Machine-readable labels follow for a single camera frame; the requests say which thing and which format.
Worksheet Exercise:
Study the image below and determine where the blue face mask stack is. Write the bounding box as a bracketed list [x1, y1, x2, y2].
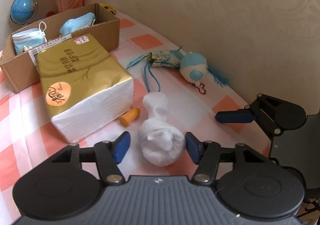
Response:
[12, 21, 47, 55]

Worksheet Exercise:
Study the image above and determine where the yellow toy car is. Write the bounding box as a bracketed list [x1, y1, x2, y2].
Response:
[99, 3, 117, 15]

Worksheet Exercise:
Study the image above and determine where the white sock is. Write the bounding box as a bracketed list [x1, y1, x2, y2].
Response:
[138, 92, 185, 166]

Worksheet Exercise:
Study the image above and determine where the colourful toy on box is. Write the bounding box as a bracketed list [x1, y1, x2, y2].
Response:
[46, 11, 55, 17]

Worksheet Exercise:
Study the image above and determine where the cardboard box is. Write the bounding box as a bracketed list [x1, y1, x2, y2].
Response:
[1, 3, 120, 93]

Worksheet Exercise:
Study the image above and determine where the blue globe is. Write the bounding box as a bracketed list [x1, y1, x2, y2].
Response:
[10, 0, 38, 25]

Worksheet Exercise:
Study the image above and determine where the crumpled blue face mask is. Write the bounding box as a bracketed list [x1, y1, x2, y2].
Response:
[60, 12, 96, 36]

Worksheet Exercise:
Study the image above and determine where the gold tissue pack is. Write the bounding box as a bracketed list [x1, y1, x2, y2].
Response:
[37, 33, 133, 143]

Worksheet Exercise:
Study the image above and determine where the orange earplug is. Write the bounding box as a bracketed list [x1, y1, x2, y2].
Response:
[118, 108, 140, 127]

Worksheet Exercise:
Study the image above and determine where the checkered tablecloth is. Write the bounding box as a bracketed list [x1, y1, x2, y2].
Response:
[1, 12, 270, 224]

